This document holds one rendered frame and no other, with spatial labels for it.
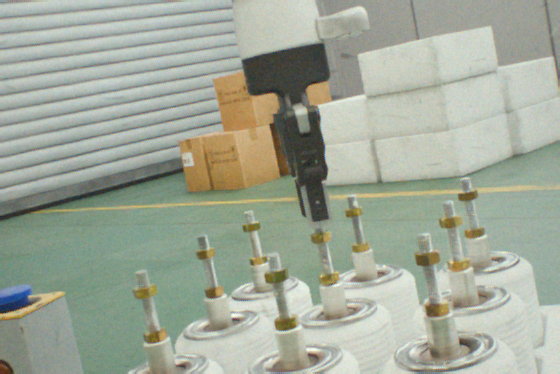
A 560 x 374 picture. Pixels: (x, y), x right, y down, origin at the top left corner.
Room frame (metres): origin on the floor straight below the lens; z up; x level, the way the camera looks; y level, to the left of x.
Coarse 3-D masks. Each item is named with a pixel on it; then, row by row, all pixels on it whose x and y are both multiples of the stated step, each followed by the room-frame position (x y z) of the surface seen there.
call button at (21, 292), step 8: (8, 288) 0.77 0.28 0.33; (16, 288) 0.76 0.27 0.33; (24, 288) 0.76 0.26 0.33; (0, 296) 0.74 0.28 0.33; (8, 296) 0.74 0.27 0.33; (16, 296) 0.74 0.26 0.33; (24, 296) 0.75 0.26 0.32; (0, 304) 0.74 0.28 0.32; (8, 304) 0.75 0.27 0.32; (16, 304) 0.75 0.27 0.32
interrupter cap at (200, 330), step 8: (232, 312) 0.80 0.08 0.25; (240, 312) 0.80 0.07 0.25; (248, 312) 0.79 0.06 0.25; (256, 312) 0.78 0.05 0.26; (200, 320) 0.79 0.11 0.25; (208, 320) 0.79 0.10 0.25; (232, 320) 0.78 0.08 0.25; (240, 320) 0.77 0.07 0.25; (248, 320) 0.76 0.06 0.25; (256, 320) 0.76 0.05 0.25; (184, 328) 0.77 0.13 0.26; (192, 328) 0.77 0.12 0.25; (200, 328) 0.77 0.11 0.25; (208, 328) 0.77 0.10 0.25; (232, 328) 0.74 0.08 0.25; (240, 328) 0.74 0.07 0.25; (184, 336) 0.75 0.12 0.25; (192, 336) 0.74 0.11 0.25; (200, 336) 0.74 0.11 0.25; (208, 336) 0.73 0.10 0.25; (216, 336) 0.73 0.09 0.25; (224, 336) 0.73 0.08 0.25
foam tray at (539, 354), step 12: (540, 312) 0.83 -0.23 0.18; (552, 312) 0.82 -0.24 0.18; (552, 324) 0.79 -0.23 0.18; (552, 336) 0.75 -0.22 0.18; (540, 348) 0.73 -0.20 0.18; (552, 348) 0.72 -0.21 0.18; (540, 360) 0.71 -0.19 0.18; (552, 360) 0.70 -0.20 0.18; (540, 372) 0.71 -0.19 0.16; (552, 372) 0.67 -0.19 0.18
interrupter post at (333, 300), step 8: (320, 288) 0.72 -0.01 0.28; (328, 288) 0.72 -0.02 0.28; (336, 288) 0.72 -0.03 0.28; (328, 296) 0.72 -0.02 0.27; (336, 296) 0.72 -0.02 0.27; (344, 296) 0.72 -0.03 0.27; (328, 304) 0.72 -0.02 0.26; (336, 304) 0.72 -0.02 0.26; (344, 304) 0.72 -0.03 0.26; (328, 312) 0.72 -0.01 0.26; (336, 312) 0.72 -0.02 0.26; (344, 312) 0.72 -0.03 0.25
